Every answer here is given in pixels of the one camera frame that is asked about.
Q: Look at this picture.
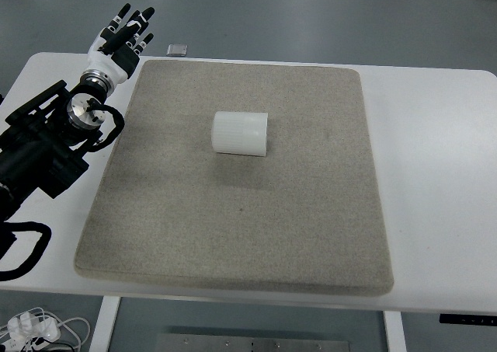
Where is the black sleeved cable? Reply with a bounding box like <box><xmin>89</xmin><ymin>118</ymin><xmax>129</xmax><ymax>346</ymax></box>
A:
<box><xmin>0</xmin><ymin>220</ymin><xmax>53</xmax><ymax>282</ymax></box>

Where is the grey metal base plate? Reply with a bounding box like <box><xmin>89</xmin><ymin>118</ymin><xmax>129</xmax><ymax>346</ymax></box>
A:
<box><xmin>155</xmin><ymin>333</ymin><xmax>350</xmax><ymax>352</ymax></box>

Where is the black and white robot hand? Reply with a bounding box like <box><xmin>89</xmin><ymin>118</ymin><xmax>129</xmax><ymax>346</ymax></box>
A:
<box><xmin>85</xmin><ymin>3</ymin><xmax>155</xmax><ymax>91</ymax></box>

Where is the small grey metal box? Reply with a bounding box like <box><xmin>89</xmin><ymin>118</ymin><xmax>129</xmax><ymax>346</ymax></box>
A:
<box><xmin>166</xmin><ymin>44</ymin><xmax>188</xmax><ymax>57</ymax></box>

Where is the white table leg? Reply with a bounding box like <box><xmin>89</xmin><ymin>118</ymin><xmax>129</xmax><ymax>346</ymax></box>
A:
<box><xmin>89</xmin><ymin>296</ymin><xmax>121</xmax><ymax>352</ymax></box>
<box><xmin>383</xmin><ymin>311</ymin><xmax>407</xmax><ymax>352</ymax></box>

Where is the beige felt mat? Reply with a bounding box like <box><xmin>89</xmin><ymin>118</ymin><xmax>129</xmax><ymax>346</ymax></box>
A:
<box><xmin>74</xmin><ymin>59</ymin><xmax>394</xmax><ymax>296</ymax></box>

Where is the black table control panel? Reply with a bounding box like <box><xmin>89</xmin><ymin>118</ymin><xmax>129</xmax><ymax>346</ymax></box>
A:
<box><xmin>439</xmin><ymin>314</ymin><xmax>496</xmax><ymax>326</ymax></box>

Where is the white table leg left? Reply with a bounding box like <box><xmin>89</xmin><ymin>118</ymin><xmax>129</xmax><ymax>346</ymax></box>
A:
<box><xmin>89</xmin><ymin>296</ymin><xmax>121</xmax><ymax>352</ymax></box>

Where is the white ribbed cup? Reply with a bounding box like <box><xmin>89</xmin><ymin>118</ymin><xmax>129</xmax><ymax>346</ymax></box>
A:
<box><xmin>211</xmin><ymin>111</ymin><xmax>268</xmax><ymax>157</ymax></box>

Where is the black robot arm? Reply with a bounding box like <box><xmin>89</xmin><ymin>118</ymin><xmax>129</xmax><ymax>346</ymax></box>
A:
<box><xmin>1</xmin><ymin>70</ymin><xmax>124</xmax><ymax>221</ymax></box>

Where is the white power strip with cables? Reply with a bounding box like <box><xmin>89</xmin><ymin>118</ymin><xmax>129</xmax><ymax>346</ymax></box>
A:
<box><xmin>1</xmin><ymin>307</ymin><xmax>92</xmax><ymax>351</ymax></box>

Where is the white table leg right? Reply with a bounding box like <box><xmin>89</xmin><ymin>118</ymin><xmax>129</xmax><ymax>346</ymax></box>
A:
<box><xmin>383</xmin><ymin>311</ymin><xmax>407</xmax><ymax>352</ymax></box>

